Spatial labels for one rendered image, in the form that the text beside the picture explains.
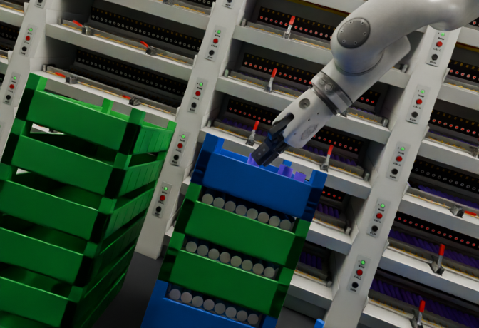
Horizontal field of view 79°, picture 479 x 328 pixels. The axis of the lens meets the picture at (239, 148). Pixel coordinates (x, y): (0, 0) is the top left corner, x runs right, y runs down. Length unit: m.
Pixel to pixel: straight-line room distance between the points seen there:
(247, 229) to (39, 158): 0.37
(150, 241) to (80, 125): 0.65
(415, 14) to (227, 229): 0.41
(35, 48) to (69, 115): 0.84
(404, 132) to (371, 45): 0.63
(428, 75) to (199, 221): 0.89
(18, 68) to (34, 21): 0.19
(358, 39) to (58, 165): 0.52
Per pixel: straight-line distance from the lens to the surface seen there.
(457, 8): 0.56
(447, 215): 1.14
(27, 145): 0.61
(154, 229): 1.11
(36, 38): 1.41
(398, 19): 0.49
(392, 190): 1.06
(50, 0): 1.42
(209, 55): 1.07
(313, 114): 0.53
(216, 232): 0.47
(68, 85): 1.28
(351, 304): 1.13
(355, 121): 1.03
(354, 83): 0.54
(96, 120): 0.55
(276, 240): 0.48
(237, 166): 0.45
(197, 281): 0.50
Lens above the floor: 0.48
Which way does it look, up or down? 1 degrees down
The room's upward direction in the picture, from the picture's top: 19 degrees clockwise
